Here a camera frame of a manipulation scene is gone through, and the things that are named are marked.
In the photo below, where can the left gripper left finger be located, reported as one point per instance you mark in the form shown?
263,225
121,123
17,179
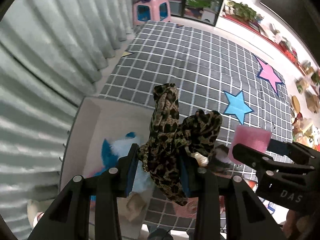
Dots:
68,215

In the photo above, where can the green potted plant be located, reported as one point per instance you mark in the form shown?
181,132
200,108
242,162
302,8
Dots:
242,11

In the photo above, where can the pink sponge block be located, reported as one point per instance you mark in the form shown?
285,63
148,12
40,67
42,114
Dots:
255,138

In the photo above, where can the pink plastic stool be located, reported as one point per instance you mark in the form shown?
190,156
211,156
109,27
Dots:
153,10

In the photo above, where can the grey green curtain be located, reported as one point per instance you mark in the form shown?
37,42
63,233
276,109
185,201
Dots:
52,55

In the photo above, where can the blue rubber glove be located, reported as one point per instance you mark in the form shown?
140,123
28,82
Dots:
109,161

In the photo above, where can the light blue fluffy duster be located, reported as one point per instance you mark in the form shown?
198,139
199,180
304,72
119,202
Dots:
132,178

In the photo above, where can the beige plush cloth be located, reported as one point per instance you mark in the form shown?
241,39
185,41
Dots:
134,206

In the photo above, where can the person right hand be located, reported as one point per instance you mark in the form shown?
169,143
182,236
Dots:
297,226

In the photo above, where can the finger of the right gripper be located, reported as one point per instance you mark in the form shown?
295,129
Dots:
302,168
290,149

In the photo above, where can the white red bag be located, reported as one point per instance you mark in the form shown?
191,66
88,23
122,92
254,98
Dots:
36,209

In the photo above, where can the white polka dot cloth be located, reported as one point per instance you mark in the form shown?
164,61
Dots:
201,160

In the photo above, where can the leopard print cloth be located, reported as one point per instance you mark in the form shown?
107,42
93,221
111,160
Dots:
170,140

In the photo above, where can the round wooden board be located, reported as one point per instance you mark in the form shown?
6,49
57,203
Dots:
295,104

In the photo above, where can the grey checked star rug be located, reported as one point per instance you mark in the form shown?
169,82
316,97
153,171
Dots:
210,72

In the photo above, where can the grey storage box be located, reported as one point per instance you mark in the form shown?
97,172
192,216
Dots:
103,131

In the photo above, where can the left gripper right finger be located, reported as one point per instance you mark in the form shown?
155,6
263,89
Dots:
246,216

